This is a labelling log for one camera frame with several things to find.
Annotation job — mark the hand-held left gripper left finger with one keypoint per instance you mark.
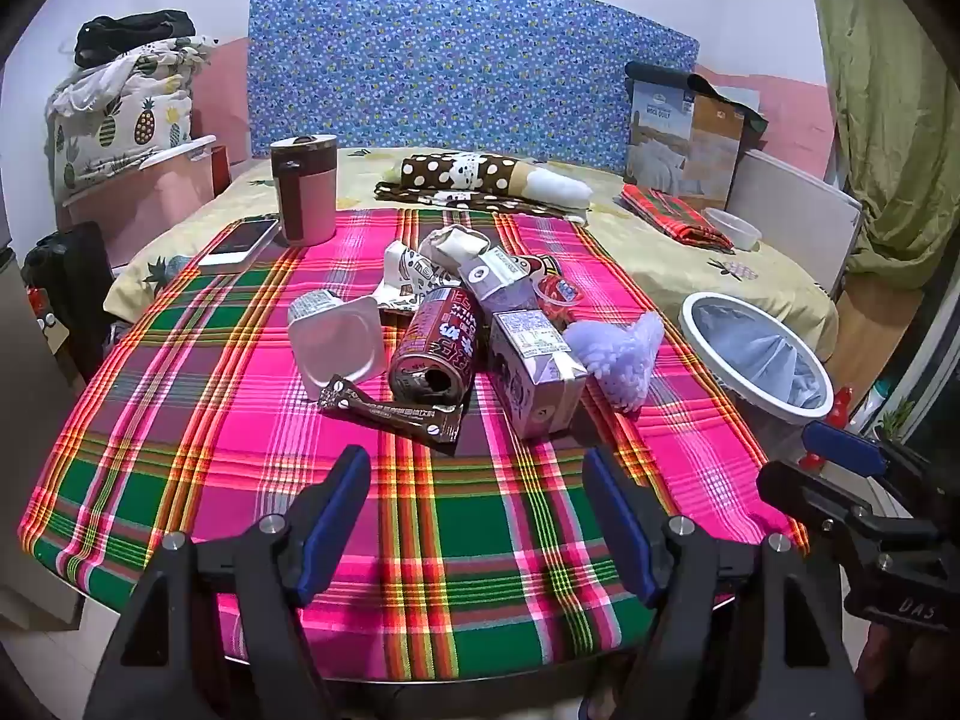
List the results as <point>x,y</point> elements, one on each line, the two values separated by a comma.
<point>337,510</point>

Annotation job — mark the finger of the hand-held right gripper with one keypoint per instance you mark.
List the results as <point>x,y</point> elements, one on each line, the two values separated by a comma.
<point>806,491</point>
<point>844,446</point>

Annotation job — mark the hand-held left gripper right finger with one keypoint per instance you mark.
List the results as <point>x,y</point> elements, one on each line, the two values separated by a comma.
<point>622,525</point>

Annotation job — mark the brown sachet wrapper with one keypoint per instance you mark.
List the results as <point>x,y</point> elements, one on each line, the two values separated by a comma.
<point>390,416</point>

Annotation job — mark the white trash bin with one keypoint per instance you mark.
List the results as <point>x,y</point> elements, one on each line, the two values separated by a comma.
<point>750,349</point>

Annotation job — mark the white yogurt cup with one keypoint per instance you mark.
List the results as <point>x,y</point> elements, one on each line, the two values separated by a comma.
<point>337,345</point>

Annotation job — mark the purple milk carton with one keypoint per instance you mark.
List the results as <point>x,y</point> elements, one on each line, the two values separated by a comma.
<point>532,375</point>

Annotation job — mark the red drink can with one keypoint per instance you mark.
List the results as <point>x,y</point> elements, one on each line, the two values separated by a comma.
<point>435,345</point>

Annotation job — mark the clear cup with red lid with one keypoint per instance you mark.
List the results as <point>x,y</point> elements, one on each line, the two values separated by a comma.
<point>559,292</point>

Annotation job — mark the white brown wrapper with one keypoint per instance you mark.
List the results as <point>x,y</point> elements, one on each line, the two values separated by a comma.
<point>405,270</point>

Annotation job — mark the small white carton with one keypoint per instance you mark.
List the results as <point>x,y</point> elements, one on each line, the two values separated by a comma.
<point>495,277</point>

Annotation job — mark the red detergent bottle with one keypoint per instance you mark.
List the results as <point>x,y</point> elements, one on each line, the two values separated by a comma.
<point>844,409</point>

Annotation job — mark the pink green plaid tablecloth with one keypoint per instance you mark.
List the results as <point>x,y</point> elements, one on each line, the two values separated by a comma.
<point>225,465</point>

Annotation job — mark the white panel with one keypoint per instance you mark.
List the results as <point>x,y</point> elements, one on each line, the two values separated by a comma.
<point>795,217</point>

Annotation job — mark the yellow pineapple print bed sheet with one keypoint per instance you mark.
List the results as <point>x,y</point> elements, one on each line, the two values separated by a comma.
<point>675,277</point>

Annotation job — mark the white bowl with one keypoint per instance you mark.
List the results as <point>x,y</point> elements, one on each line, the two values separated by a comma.
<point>731,229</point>

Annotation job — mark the white smartphone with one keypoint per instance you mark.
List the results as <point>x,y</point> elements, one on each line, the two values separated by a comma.
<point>240,240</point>

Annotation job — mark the red plaid folded cloth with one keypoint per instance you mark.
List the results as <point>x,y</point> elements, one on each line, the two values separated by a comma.
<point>671,214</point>

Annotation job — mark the pink mug with brown lid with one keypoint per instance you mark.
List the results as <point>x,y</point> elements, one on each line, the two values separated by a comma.
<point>307,195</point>

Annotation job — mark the green curtain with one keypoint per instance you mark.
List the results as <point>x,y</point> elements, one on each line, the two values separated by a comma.
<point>892,112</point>

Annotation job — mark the black backpack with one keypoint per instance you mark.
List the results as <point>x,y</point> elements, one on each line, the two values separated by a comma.
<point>67,292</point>

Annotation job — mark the red and white toy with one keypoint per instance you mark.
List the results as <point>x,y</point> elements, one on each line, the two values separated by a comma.
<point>45,322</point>

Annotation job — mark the cardboard box with printed label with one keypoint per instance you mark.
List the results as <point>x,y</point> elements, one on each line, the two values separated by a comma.
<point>675,142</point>

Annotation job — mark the brown polka dot blanket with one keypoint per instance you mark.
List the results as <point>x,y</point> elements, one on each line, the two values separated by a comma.
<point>465,172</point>

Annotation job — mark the pink storage box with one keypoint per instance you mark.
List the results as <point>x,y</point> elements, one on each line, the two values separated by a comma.
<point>142,202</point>

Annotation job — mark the pineapple print bundle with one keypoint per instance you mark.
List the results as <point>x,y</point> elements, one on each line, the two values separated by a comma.
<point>120,120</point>

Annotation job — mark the blue floral headboard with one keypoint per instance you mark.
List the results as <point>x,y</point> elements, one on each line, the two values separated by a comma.
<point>450,67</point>

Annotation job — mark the black bag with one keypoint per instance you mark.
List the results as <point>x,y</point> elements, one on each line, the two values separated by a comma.
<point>135,34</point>

